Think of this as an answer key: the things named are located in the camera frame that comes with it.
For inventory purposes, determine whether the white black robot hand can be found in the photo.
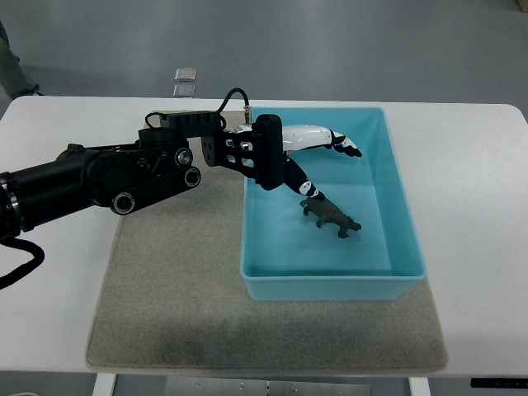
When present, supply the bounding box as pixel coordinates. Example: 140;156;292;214
201;115;362;201

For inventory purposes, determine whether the brown toy hippo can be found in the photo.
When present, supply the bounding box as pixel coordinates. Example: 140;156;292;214
299;198;361;238

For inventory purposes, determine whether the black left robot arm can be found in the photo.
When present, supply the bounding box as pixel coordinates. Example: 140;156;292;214
1;111;225;242

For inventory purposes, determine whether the blue plastic box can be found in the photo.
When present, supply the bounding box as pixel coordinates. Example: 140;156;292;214
240;107;427;301

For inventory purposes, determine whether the lower silver floor plate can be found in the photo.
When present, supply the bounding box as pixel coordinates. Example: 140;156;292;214
172;83;196;98

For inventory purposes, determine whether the silver floor plate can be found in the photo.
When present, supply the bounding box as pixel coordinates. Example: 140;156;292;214
172;83;196;98
174;68;197;82

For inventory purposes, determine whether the upper silver floor plate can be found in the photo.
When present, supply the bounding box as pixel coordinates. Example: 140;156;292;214
174;68;197;82

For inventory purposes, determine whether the grey felt mat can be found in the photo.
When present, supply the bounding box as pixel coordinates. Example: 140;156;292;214
86;166;448;376

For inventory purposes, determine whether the person leg in background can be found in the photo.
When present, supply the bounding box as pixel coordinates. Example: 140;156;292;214
1;24;40;100

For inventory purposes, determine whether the black table control panel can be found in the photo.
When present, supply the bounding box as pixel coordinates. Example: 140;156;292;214
470;377;528;389

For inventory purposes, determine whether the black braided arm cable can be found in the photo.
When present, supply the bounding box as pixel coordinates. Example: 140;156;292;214
0;237;45;290

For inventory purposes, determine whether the metal table frame bracket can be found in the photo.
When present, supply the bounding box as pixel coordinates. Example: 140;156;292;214
164;376;372;396

